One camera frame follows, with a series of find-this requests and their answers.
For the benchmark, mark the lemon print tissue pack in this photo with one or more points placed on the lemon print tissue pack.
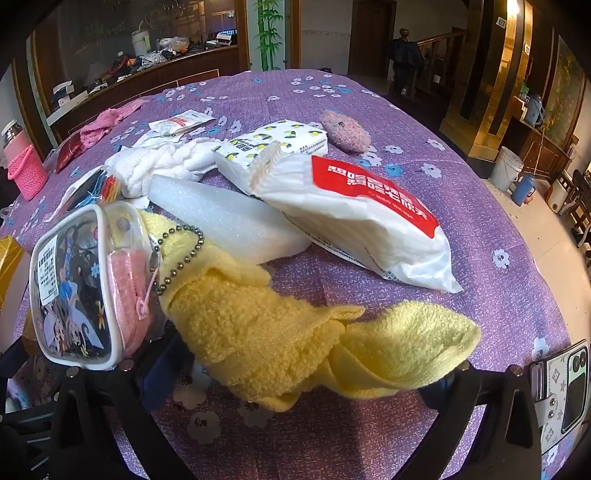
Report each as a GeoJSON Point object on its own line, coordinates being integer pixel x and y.
{"type": "Point", "coordinates": [286, 138]}

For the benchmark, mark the large framed painting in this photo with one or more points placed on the large framed painting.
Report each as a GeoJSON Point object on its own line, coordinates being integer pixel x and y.
{"type": "Point", "coordinates": [565, 92]}

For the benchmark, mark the flip phone in patterned case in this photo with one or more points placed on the flip phone in patterned case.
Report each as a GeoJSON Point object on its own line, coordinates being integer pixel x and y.
{"type": "Point", "coordinates": [563, 401]}

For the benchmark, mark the yellow fleece towel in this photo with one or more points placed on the yellow fleece towel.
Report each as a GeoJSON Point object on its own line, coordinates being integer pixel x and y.
{"type": "Point", "coordinates": [258, 332]}

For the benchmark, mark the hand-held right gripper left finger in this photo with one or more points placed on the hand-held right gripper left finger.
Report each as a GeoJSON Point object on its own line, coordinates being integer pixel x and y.
{"type": "Point", "coordinates": [161, 374]}

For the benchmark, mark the yellow cardboard box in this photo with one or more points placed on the yellow cardboard box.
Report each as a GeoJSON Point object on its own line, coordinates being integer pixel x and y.
{"type": "Point", "coordinates": [9, 263]}

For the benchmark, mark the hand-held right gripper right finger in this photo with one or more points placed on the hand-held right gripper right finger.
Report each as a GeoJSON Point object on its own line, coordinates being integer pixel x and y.
{"type": "Point", "coordinates": [443, 392]}

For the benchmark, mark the white knitted towel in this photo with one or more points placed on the white knitted towel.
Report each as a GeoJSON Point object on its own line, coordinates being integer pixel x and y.
{"type": "Point", "coordinates": [152, 166]}

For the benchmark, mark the white plastic bucket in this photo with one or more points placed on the white plastic bucket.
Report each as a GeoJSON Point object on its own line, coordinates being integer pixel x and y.
{"type": "Point", "coordinates": [505, 170]}

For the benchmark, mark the pink knitted cloth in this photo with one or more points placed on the pink knitted cloth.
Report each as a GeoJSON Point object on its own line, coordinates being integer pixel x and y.
{"type": "Point", "coordinates": [101, 127]}

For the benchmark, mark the white foam block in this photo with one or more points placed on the white foam block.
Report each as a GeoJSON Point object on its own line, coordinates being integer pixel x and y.
{"type": "Point", "coordinates": [240, 221]}

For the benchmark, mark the bottle in pink knitted sleeve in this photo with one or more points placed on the bottle in pink knitted sleeve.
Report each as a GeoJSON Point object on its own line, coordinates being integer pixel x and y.
{"type": "Point", "coordinates": [25, 170]}

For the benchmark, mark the brown wooden door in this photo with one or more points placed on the brown wooden door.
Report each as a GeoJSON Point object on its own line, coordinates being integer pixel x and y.
{"type": "Point", "coordinates": [371, 37]}

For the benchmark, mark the dark jacket on stair post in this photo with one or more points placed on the dark jacket on stair post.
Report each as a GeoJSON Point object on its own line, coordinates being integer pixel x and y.
{"type": "Point", "coordinates": [405, 54]}

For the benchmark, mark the red foil packet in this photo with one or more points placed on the red foil packet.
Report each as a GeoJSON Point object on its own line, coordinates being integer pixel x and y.
{"type": "Point", "coordinates": [69, 154]}

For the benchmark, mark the large red label tissue pack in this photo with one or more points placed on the large red label tissue pack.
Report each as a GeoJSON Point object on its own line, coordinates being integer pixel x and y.
{"type": "Point", "coordinates": [351, 230]}

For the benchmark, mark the wooden chair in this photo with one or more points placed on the wooden chair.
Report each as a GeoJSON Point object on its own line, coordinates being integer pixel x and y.
{"type": "Point", "coordinates": [577, 203]}

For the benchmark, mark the pink fuzzy puff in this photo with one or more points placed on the pink fuzzy puff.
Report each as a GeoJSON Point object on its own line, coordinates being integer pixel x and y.
{"type": "Point", "coordinates": [346, 129]}

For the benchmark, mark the white wet wipe packet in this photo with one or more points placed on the white wet wipe packet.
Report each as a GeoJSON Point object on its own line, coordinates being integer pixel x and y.
{"type": "Point", "coordinates": [180, 123]}

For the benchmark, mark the wooden side cabinet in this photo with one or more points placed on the wooden side cabinet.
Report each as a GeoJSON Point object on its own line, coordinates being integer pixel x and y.
{"type": "Point", "coordinates": [545, 147]}

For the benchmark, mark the white jug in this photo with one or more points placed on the white jug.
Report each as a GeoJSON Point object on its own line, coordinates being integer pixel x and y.
{"type": "Point", "coordinates": [141, 44]}

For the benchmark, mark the clear cartoon print pouch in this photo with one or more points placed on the clear cartoon print pouch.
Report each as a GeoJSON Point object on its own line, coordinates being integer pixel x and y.
{"type": "Point", "coordinates": [78, 286]}

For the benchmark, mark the bamboo painted pillar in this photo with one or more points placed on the bamboo painted pillar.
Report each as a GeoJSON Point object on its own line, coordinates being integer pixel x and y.
{"type": "Point", "coordinates": [268, 37]}

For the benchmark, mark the purple floral tablecloth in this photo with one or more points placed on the purple floral tablecloth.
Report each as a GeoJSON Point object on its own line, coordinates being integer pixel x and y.
{"type": "Point", "coordinates": [485, 221]}

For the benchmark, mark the blue thermos bottle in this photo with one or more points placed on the blue thermos bottle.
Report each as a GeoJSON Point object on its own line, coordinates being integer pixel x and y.
{"type": "Point", "coordinates": [523, 191]}

